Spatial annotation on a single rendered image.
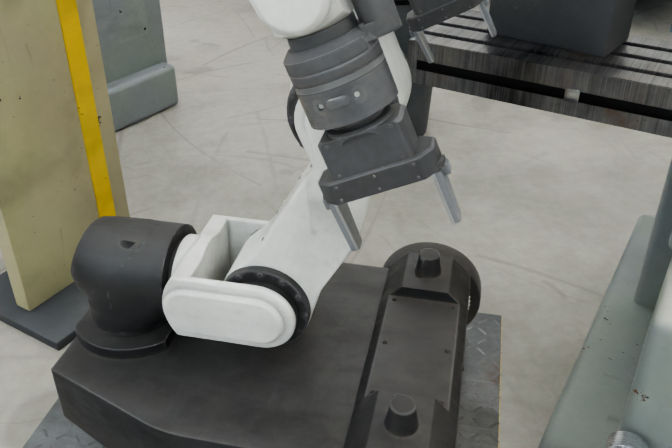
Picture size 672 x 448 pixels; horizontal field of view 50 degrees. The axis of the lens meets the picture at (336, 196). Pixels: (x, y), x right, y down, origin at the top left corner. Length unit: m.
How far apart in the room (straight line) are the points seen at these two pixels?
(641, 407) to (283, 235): 0.56
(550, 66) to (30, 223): 1.47
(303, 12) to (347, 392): 0.67
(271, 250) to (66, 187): 1.24
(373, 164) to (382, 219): 1.89
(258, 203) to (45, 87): 0.93
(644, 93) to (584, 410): 0.75
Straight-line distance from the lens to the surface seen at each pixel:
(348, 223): 0.72
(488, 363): 1.44
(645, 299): 2.00
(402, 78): 0.93
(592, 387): 1.74
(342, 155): 0.67
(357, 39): 0.63
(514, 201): 2.73
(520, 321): 2.18
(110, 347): 1.22
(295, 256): 1.04
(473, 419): 1.34
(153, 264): 1.13
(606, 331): 1.90
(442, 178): 0.68
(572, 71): 1.24
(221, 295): 1.07
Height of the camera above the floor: 1.38
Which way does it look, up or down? 31 degrees down
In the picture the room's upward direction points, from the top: straight up
